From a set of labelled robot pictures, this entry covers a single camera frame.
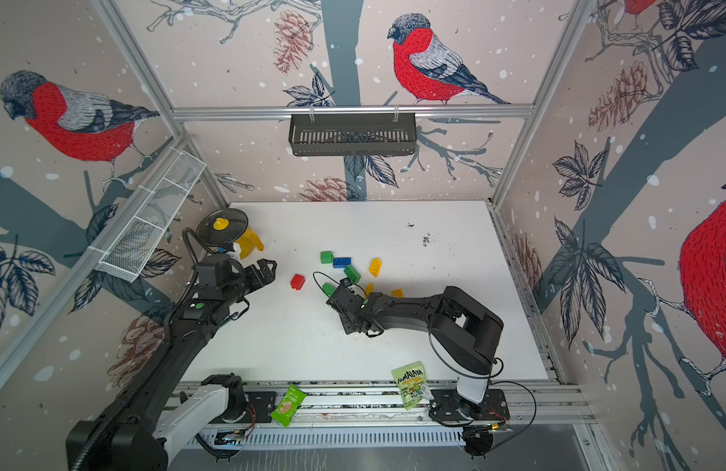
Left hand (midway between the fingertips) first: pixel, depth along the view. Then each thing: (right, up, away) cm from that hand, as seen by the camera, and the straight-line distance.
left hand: (268, 261), depth 82 cm
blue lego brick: (+19, -2, +19) cm, 27 cm away
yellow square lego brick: (+38, -10, +6) cm, 39 cm away
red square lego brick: (+5, -8, +14) cm, 17 cm away
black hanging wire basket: (+23, +44, +24) cm, 55 cm away
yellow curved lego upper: (+31, -4, +18) cm, 36 cm away
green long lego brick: (+23, -6, +15) cm, 28 cm away
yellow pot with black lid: (-19, +10, +16) cm, 27 cm away
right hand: (+24, -17, +8) cm, 30 cm away
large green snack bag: (+40, -32, -4) cm, 52 cm away
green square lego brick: (+13, -1, +22) cm, 25 cm away
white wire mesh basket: (-39, +2, -1) cm, 39 cm away
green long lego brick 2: (+16, -10, +11) cm, 22 cm away
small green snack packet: (+8, -36, -9) cm, 38 cm away
